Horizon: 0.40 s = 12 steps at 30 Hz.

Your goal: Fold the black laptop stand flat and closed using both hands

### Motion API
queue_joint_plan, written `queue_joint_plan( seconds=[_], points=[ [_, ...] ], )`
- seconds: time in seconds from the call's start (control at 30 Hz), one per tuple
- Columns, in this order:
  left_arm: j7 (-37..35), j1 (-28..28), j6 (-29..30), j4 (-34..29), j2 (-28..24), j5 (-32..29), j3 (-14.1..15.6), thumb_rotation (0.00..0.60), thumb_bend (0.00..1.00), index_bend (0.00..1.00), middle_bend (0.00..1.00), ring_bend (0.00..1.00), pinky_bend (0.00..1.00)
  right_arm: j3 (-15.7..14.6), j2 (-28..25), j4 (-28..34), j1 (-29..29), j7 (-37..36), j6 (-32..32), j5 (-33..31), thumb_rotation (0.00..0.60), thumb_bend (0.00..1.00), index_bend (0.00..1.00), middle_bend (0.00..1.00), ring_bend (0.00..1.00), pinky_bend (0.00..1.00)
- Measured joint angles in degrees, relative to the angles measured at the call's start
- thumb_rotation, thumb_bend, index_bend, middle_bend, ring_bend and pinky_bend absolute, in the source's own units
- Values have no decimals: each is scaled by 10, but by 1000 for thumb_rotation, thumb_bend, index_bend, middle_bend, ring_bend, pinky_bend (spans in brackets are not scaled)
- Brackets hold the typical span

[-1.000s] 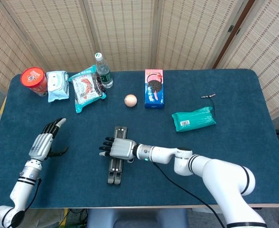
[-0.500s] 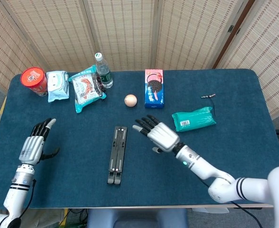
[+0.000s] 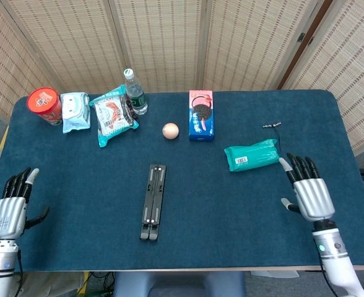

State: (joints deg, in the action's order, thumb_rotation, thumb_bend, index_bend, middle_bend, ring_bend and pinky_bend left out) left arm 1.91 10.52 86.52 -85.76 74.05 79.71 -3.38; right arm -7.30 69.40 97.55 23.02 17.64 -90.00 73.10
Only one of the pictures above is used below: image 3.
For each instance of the clear water bottle green label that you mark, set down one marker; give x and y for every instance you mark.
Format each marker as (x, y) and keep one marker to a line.
(135, 92)

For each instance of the black folding laptop stand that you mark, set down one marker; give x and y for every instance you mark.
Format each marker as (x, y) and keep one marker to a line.
(152, 201)

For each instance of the teal wet wipes pack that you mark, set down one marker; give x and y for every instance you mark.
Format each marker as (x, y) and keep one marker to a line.
(253, 155)

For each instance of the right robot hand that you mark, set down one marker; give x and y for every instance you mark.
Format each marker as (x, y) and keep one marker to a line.
(313, 198)

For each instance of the light blue tissue pack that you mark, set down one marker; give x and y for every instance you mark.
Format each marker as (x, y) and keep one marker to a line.
(75, 113)

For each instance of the teal white shrimp snack bag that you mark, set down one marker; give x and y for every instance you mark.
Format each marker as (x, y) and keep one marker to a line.
(112, 117)

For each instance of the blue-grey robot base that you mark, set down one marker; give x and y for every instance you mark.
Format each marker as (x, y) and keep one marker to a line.
(169, 284)

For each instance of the red instant noodle cup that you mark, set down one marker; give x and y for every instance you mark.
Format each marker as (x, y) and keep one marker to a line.
(44, 103)

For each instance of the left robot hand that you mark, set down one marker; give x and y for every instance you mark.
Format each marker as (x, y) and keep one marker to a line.
(8, 216)

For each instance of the peach coloured ball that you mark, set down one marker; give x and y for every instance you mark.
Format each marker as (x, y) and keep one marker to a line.
(171, 130)

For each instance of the blue felt table mat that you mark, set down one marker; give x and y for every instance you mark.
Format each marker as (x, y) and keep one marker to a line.
(231, 216)

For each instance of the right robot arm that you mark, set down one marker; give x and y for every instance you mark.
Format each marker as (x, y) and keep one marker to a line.
(333, 253)

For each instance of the blue cookie box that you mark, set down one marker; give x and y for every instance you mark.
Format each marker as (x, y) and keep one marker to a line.
(201, 117)

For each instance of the bamboo folding screen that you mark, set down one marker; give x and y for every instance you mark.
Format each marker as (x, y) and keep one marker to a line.
(157, 37)

